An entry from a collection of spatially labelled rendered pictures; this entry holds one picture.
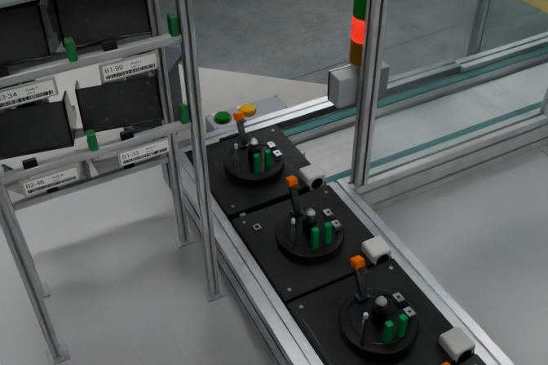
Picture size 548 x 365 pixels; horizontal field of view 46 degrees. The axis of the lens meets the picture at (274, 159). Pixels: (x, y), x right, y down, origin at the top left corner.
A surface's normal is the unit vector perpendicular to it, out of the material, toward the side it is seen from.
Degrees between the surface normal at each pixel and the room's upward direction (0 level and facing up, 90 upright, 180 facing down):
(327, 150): 0
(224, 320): 0
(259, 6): 0
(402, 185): 90
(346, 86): 90
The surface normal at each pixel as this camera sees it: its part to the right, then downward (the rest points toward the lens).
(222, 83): 0.00, -0.77
